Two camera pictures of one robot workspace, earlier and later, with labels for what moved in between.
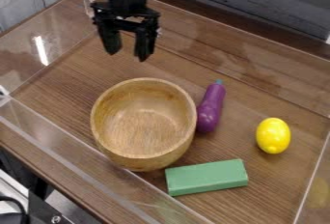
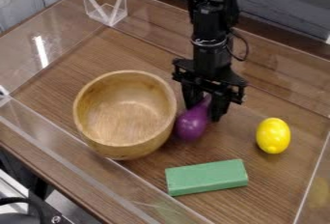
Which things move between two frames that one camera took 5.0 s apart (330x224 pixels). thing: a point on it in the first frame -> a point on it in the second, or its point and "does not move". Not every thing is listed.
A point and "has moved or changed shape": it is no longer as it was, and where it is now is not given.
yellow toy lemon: [273, 135] does not move
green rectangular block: [206, 177] does not move
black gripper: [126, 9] -> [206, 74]
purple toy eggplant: [210, 107] has moved or changed shape
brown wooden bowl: [143, 121] has moved or changed shape
